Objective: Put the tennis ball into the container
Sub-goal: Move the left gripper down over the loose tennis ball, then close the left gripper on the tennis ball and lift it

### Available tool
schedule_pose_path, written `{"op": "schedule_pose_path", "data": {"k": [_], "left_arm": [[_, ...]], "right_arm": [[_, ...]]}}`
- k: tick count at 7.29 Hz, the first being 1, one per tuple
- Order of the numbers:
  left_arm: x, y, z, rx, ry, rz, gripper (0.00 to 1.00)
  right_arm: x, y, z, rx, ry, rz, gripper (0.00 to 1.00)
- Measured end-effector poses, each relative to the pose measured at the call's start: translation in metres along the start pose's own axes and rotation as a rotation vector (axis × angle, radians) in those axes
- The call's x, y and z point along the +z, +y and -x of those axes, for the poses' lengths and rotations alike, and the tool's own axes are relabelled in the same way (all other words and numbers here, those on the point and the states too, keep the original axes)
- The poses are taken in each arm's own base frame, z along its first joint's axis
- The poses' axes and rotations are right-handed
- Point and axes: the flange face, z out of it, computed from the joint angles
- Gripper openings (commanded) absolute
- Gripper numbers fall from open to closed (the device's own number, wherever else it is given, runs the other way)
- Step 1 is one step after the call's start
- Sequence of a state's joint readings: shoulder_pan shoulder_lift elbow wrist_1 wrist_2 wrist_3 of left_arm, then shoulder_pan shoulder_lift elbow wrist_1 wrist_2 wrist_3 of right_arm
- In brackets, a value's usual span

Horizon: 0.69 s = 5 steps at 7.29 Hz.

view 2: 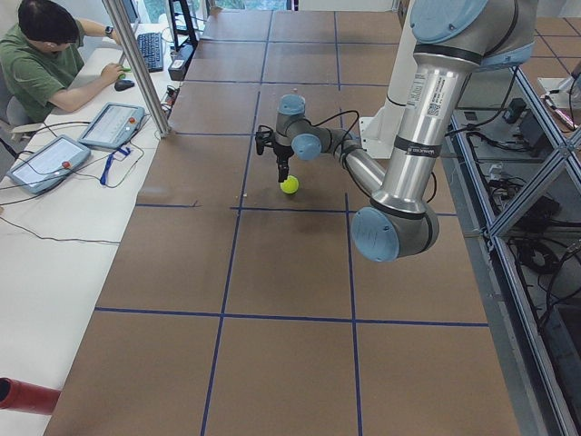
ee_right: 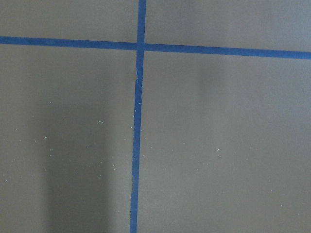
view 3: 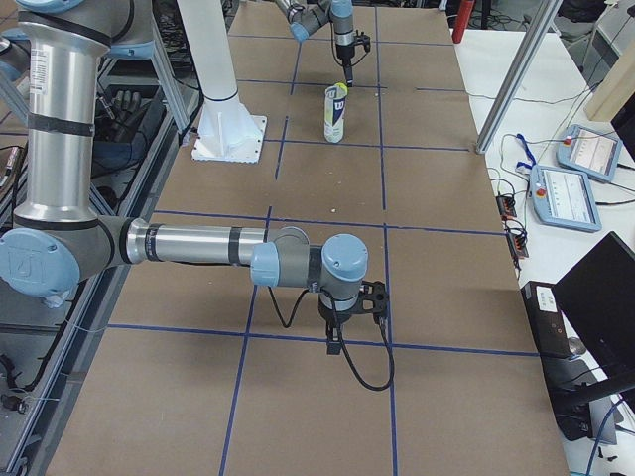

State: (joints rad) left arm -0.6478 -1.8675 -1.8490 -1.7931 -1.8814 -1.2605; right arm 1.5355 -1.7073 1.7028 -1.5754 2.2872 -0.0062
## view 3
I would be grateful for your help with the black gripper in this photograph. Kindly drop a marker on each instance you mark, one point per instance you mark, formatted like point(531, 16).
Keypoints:
point(343, 52)
point(329, 315)

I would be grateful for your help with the clear Wilson ball can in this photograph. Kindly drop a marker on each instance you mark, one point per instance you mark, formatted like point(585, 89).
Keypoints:
point(334, 109)

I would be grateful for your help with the red cylinder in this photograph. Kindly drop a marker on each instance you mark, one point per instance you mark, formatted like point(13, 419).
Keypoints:
point(462, 19)

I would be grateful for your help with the orange black connector block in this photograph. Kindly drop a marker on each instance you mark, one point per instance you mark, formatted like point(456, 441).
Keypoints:
point(506, 205)

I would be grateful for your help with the black desktop computer box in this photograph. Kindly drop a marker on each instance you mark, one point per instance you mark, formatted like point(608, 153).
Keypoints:
point(546, 320)

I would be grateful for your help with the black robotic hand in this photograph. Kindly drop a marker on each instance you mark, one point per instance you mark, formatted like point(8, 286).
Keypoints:
point(121, 120)

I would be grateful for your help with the near teach pendant tablet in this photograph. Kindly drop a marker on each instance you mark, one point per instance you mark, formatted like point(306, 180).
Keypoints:
point(563, 198)

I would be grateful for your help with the teach pendant tablet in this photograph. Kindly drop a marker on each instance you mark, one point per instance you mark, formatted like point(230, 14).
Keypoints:
point(563, 198)
point(589, 151)

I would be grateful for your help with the far teach pendant tablet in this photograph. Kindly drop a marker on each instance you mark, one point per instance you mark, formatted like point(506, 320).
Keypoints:
point(589, 151)

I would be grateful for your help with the black monitor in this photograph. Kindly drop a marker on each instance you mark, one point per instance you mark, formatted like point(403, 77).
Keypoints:
point(597, 298)

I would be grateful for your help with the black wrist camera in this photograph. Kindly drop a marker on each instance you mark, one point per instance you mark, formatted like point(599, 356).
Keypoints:
point(362, 40)
point(374, 300)

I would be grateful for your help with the white camera post base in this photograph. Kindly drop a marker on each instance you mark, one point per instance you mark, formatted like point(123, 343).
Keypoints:
point(226, 130)

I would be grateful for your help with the aluminium frame post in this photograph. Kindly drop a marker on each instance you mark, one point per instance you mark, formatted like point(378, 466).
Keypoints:
point(528, 48)

